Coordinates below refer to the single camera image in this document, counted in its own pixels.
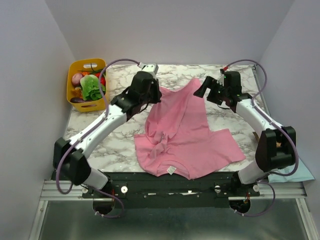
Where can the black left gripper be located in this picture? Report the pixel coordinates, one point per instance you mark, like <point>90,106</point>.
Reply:
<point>155,85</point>

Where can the orange toy carrot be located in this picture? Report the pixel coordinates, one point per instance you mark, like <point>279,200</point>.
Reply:
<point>85,73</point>

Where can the purple toy onion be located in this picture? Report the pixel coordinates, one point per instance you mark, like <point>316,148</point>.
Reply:
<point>76,78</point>

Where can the red toy pepper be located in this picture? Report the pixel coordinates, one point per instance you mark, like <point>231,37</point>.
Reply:
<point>102,78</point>

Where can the purple toy eggplant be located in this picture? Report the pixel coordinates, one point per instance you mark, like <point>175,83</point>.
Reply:
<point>77,100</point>

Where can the pink t-shirt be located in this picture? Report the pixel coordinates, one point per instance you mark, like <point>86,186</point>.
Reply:
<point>178,140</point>

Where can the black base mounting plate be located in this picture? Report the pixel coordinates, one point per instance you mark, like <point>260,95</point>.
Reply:
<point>140,190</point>

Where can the green toy lettuce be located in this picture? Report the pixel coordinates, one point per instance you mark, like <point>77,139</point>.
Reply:
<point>90,86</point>

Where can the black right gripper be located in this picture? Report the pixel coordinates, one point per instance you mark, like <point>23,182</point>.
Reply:
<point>212,89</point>

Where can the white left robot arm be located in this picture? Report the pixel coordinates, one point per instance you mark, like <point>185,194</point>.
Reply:
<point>70,158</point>

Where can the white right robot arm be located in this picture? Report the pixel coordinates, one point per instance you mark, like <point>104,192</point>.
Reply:
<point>276,147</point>

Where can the yellow plastic basket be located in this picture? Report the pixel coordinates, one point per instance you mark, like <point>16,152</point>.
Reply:
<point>92,66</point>

